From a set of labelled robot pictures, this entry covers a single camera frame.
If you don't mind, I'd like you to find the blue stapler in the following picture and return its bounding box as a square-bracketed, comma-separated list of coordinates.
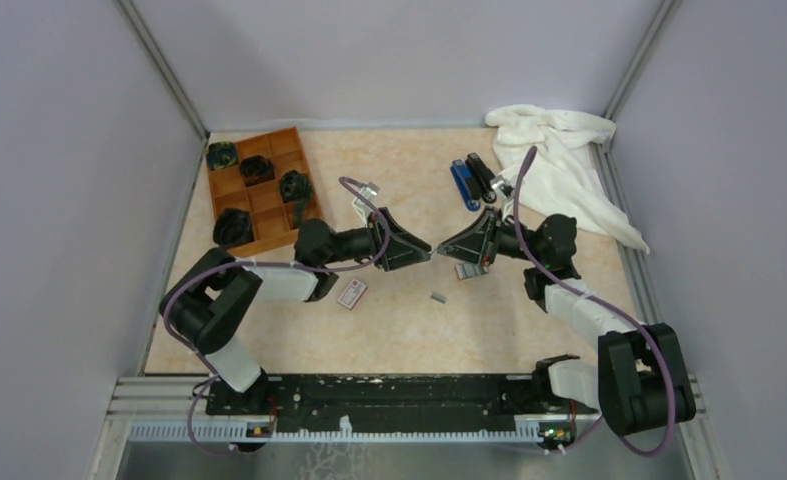
[450, 159, 482, 212]

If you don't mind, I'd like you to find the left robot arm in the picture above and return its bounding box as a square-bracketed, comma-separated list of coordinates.
[158, 208, 432, 415]

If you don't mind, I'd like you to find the black stapler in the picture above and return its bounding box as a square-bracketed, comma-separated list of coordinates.
[465, 153, 497, 204]

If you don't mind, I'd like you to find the dark rolled tie front left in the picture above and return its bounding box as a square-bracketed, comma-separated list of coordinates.
[206, 141, 239, 171]

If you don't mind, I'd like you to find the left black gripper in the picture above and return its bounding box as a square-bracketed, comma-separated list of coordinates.
[322, 206, 431, 271]

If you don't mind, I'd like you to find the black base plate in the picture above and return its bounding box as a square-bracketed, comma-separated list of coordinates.
[205, 374, 592, 434]

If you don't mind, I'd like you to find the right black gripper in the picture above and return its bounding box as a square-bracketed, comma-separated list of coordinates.
[438, 206, 545, 268]

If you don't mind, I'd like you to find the dark rolled tie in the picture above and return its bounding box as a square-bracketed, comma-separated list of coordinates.
[239, 155, 275, 187]
[279, 170, 313, 203]
[212, 208, 255, 249]
[206, 141, 239, 171]

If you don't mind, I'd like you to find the aluminium frame rail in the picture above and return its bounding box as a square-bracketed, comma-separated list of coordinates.
[91, 374, 728, 479]

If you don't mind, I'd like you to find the purple cable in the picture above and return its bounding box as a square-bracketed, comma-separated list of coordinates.
[510, 145, 678, 460]
[162, 176, 392, 458]

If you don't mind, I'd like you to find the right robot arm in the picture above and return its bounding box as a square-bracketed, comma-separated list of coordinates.
[437, 208, 697, 437]

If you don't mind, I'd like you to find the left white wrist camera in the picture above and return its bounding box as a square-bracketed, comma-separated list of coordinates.
[352, 182, 379, 224]

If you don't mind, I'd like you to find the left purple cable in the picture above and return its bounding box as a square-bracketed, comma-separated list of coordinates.
[162, 176, 392, 458]

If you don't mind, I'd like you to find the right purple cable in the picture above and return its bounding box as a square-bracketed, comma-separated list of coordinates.
[510, 145, 678, 460]

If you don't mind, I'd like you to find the dark rolled tie back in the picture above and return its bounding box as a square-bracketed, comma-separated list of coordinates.
[279, 170, 313, 203]

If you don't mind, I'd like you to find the white towel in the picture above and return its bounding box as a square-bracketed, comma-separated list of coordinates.
[485, 104, 650, 254]

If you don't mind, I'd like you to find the open staple box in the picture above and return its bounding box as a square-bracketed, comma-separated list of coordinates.
[455, 262, 489, 281]

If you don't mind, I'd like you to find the red white staple box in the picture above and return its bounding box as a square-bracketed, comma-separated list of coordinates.
[337, 279, 368, 310]

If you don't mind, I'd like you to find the dark rolled tie front right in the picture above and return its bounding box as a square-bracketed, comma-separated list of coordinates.
[212, 208, 255, 249]

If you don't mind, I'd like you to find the orange wooden divided tray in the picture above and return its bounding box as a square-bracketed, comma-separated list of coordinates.
[207, 127, 324, 257]

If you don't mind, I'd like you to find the dark rolled tie middle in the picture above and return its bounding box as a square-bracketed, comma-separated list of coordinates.
[239, 155, 275, 187]

